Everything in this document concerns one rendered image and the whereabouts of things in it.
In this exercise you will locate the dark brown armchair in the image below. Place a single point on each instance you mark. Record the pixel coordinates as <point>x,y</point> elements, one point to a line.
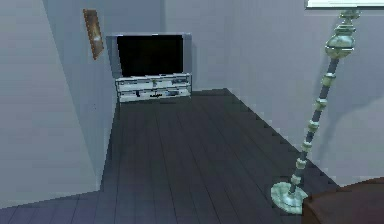
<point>346,203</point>

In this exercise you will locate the white television stand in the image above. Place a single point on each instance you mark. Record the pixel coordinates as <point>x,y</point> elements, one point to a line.
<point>154,87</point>

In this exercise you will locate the grey television set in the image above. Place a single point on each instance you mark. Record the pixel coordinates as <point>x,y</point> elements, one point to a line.
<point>150,55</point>

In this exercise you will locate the green floor lamp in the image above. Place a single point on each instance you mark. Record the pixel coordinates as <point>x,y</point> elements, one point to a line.
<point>318,106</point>

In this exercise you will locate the brown framed wall picture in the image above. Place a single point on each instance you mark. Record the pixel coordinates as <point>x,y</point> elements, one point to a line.
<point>94,33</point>

